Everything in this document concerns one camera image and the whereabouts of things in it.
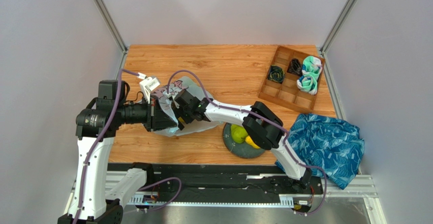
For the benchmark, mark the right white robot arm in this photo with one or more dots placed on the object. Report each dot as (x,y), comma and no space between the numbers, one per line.
(261,124)

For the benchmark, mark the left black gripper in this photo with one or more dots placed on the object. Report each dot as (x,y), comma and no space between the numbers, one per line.
(157,120)

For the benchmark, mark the dark rolled sock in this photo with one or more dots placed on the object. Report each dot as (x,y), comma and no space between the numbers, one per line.
(276,74)

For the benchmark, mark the blue patterned cloth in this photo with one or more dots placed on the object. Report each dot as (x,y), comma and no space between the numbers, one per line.
(331,148)

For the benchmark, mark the yellow fake pear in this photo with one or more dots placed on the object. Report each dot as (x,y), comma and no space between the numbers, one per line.
(249,141)

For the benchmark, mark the green fake pear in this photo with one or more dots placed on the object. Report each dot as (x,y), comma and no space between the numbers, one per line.
(238,133)

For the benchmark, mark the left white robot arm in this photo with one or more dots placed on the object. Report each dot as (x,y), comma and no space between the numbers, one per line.
(96,129)

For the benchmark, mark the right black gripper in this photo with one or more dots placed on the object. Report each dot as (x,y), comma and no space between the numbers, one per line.
(182,99)

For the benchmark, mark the black rolled sock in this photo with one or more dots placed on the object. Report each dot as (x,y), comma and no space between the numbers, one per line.
(295,67)

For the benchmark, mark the teal white rolled sock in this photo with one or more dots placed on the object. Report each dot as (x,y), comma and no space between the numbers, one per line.
(312,66)

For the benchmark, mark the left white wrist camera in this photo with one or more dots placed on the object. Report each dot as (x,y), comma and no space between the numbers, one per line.
(148,85)

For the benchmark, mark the dark blue ceramic plate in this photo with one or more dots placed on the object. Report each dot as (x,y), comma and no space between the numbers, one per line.
(242,150)

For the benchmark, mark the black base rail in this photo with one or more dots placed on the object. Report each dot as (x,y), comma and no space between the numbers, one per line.
(227,184)

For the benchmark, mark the wooden compartment tray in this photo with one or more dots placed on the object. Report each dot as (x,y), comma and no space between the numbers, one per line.
(287,94)

